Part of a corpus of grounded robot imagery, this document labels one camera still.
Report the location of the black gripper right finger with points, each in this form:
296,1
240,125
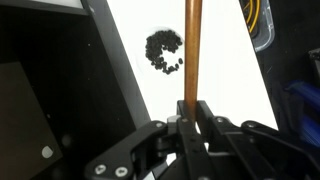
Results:
266,153

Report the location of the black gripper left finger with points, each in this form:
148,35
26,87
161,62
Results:
150,156

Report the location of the wooden spoon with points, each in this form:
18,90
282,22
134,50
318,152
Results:
193,60

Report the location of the dark beans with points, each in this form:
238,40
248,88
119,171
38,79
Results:
158,45

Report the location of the clear plastic bin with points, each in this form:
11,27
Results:
265,33

